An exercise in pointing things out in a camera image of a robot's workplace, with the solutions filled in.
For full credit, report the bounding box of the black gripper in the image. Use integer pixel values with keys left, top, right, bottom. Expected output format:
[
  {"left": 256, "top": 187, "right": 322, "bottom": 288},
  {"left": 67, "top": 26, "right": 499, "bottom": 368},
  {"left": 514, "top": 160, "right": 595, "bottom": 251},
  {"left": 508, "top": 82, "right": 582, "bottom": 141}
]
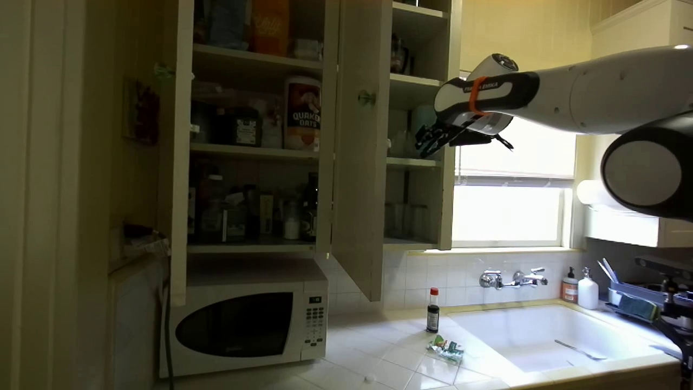
[{"left": 417, "top": 114, "right": 514, "bottom": 159}]

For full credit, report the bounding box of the teal plastic cup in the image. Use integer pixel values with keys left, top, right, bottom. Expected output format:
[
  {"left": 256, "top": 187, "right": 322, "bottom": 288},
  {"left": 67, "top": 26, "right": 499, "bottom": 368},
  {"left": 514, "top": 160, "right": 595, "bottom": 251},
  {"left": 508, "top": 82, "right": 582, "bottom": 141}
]
[{"left": 412, "top": 104, "right": 437, "bottom": 138}]

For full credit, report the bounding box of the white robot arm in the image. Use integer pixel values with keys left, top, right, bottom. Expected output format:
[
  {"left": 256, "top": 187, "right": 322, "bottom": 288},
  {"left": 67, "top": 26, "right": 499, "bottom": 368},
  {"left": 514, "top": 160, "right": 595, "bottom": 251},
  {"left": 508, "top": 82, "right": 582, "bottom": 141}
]
[{"left": 417, "top": 44, "right": 693, "bottom": 221}]

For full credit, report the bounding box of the open white cupboard door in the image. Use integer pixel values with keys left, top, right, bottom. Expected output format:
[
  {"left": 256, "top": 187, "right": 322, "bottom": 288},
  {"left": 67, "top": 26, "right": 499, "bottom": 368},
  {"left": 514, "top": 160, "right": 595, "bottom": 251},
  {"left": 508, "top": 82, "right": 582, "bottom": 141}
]
[{"left": 331, "top": 0, "right": 393, "bottom": 302}]

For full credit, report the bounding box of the window with white blind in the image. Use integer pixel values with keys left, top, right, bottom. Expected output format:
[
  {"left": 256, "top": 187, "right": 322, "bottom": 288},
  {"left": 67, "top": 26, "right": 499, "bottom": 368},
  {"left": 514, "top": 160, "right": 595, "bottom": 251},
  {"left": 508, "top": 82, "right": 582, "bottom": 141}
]
[{"left": 450, "top": 119, "right": 577, "bottom": 250}]

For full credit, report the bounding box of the oats canister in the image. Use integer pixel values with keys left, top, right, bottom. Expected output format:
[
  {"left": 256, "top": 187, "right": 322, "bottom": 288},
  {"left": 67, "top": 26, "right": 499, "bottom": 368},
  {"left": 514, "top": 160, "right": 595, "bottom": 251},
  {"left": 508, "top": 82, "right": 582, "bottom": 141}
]
[{"left": 283, "top": 77, "right": 321, "bottom": 150}]

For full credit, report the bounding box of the soy sauce bottle red cap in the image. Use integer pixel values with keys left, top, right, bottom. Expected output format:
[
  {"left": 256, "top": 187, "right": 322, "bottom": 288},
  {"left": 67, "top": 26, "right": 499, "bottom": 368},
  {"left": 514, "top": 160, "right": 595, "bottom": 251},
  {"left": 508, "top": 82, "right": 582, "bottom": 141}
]
[{"left": 426, "top": 288, "right": 439, "bottom": 333}]

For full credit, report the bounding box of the orange box top shelf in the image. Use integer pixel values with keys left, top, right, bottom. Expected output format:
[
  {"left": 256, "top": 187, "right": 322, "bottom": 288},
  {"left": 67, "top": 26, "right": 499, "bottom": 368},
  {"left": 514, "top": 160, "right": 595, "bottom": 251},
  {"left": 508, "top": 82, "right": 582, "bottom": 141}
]
[{"left": 251, "top": 0, "right": 290, "bottom": 57}]

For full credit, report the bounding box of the brown soap bottle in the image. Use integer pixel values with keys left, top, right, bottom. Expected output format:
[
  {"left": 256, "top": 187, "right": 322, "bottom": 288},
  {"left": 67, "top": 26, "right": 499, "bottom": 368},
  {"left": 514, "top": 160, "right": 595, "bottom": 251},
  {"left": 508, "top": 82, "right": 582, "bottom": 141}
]
[{"left": 562, "top": 266, "right": 578, "bottom": 304}]

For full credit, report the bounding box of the crumpled clear plastic wrapper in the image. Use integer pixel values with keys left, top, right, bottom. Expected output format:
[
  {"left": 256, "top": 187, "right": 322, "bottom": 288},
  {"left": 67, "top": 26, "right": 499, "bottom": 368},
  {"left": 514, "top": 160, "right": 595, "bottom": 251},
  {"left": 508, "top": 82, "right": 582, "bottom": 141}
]
[{"left": 426, "top": 337, "right": 463, "bottom": 363}]

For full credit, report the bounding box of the white soap dispenser bottle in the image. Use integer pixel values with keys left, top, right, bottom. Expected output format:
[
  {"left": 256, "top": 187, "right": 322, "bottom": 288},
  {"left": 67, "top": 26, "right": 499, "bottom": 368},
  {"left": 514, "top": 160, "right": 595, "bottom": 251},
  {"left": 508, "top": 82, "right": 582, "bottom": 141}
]
[{"left": 578, "top": 268, "right": 600, "bottom": 310}]

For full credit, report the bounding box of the white kitchen sink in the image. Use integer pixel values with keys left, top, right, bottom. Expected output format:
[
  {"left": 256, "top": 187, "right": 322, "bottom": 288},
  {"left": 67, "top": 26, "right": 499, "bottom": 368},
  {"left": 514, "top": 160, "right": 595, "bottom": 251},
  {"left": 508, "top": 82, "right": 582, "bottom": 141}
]
[{"left": 450, "top": 304, "right": 681, "bottom": 381}]

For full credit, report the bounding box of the blue dish rack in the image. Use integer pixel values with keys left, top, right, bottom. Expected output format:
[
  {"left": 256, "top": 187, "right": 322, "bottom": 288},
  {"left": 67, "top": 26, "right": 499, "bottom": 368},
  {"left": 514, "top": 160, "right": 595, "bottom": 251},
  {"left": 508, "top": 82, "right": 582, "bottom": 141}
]
[{"left": 606, "top": 281, "right": 664, "bottom": 324}]

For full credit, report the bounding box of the white microwave oven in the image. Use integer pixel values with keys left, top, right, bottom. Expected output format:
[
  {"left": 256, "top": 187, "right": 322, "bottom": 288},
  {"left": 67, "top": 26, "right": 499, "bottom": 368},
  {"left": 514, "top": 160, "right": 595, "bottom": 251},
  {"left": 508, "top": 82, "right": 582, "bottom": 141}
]
[{"left": 158, "top": 279, "right": 327, "bottom": 378}]

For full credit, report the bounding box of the chrome wall faucet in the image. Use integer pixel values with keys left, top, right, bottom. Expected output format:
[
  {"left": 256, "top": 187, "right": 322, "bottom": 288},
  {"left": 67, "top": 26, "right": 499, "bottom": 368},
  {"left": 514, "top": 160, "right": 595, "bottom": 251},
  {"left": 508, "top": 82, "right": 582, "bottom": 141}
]
[{"left": 479, "top": 266, "right": 549, "bottom": 288}]

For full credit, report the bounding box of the white wall cupboard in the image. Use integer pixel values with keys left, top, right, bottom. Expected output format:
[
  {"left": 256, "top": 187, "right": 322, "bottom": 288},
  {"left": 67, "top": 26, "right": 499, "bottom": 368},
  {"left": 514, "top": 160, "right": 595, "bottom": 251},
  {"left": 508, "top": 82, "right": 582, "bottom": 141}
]
[{"left": 169, "top": 0, "right": 463, "bottom": 306}]

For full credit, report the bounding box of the black microwave power cable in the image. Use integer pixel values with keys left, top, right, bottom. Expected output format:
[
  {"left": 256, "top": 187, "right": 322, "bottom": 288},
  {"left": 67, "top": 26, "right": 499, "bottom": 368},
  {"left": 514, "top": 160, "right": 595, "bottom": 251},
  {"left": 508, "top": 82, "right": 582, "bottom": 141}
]
[{"left": 156, "top": 277, "right": 177, "bottom": 390}]

